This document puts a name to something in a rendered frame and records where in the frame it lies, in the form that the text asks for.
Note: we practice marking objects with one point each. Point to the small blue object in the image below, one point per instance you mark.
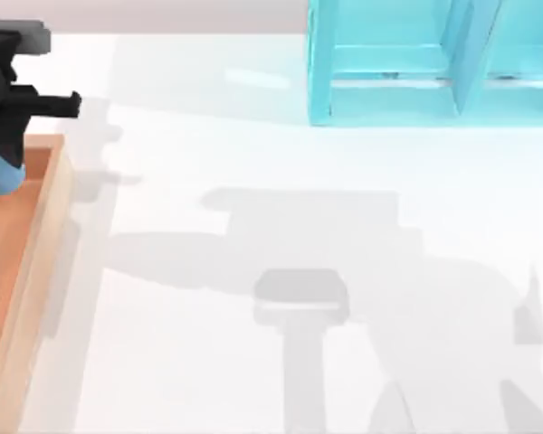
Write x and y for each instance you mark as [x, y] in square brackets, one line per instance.
[2, 178]

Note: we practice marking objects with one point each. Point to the shallow salmon-coloured box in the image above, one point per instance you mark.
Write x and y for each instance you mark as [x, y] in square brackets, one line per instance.
[9, 253]

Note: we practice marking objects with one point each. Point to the light blue rack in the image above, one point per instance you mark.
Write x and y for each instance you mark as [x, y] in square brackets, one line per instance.
[389, 59]

